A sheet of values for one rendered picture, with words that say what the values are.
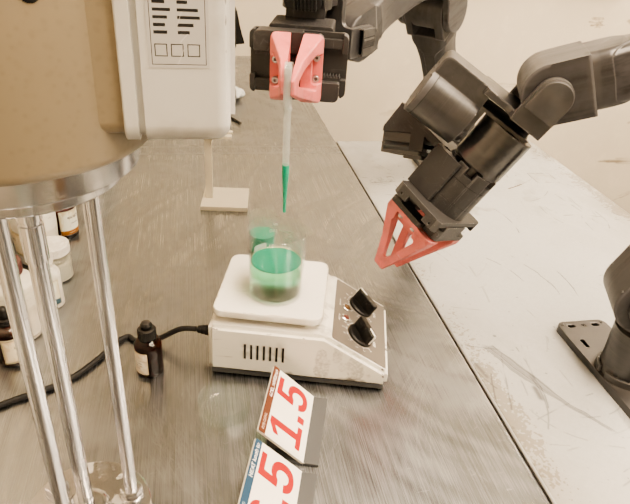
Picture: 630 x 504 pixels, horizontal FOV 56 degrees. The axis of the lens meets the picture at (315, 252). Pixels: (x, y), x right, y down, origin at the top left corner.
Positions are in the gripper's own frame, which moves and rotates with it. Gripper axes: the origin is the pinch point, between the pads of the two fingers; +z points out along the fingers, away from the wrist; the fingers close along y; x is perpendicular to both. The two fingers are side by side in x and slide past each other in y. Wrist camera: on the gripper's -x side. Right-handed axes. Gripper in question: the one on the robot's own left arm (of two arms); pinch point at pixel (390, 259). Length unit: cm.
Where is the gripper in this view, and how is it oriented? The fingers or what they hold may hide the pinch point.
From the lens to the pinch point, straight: 70.3
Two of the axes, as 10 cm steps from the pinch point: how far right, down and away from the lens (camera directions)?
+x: 5.6, 7.3, -3.9
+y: -6.1, 0.4, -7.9
